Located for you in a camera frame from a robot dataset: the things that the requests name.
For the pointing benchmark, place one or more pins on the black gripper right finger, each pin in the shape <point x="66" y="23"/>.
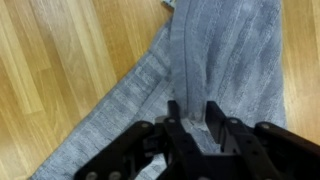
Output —
<point x="260" y="153"/>

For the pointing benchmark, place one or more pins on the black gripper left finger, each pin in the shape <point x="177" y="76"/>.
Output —
<point x="176" y="143"/>

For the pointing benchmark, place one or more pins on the grey terry towel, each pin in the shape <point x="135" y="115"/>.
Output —
<point x="226" y="60"/>

